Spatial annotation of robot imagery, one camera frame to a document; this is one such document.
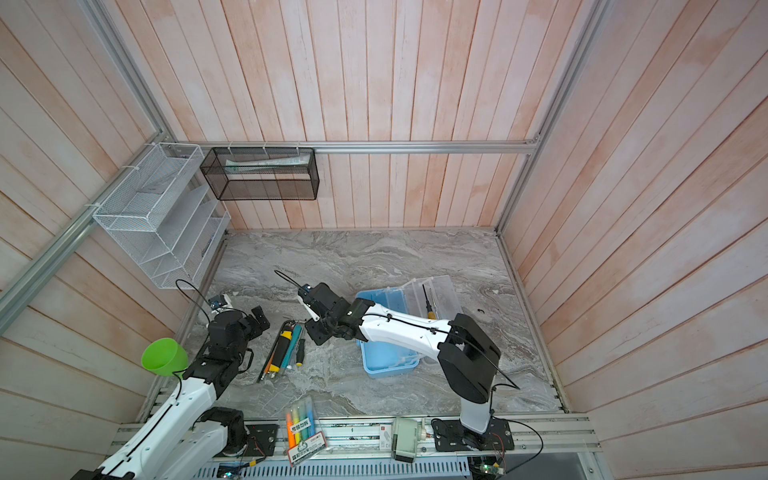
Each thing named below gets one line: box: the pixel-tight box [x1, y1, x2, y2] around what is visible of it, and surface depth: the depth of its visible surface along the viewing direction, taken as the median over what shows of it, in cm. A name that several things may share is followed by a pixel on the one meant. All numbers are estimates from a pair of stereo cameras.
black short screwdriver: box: [295, 338, 305, 367], surface depth 88 cm
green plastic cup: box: [142, 338, 189, 376], surface depth 74 cm
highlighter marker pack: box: [286, 396, 328, 467], surface depth 74 cm
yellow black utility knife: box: [269, 323, 294, 379], surface depth 89 cm
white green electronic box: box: [391, 417, 418, 463], surface depth 70 cm
